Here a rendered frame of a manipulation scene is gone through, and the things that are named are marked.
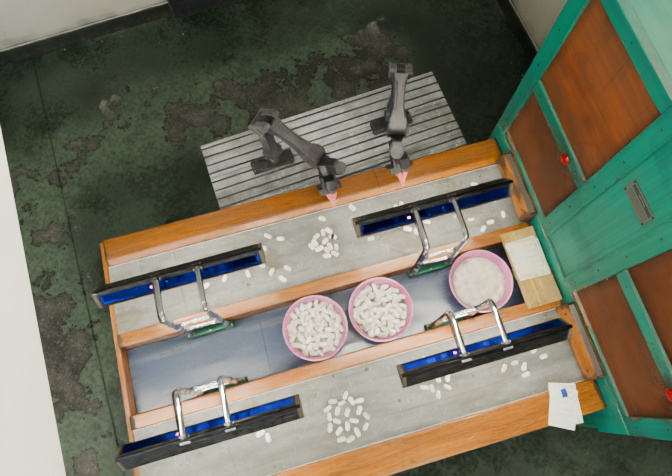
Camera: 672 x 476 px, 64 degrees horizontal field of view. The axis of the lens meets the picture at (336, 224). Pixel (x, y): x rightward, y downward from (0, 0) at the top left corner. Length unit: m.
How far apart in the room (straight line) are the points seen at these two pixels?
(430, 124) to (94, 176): 2.03
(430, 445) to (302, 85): 2.28
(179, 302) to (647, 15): 1.92
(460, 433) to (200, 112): 2.39
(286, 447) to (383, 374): 0.47
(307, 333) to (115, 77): 2.27
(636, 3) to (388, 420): 1.63
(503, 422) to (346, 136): 1.42
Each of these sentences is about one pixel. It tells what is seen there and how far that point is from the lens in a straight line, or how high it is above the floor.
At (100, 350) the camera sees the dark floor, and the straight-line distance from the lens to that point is 3.27.
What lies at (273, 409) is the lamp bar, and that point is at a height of 1.10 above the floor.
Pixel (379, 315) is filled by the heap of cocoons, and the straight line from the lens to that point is 2.28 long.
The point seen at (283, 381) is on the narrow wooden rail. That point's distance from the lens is 2.24.
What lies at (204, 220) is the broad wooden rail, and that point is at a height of 0.76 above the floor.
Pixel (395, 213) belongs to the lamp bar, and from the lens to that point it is 2.00.
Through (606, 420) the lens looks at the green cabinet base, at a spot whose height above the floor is 0.70.
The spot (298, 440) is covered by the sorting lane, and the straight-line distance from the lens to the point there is 2.27.
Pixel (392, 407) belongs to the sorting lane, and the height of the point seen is 0.74.
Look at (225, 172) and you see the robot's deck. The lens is 2.59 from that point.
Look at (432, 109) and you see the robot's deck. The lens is 2.72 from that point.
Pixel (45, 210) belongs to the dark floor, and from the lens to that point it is 3.62.
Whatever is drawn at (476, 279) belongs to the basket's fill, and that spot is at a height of 0.73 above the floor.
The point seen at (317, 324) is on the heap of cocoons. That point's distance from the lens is 2.27.
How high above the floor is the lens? 2.99
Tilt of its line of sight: 72 degrees down
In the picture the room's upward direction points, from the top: 1 degrees counter-clockwise
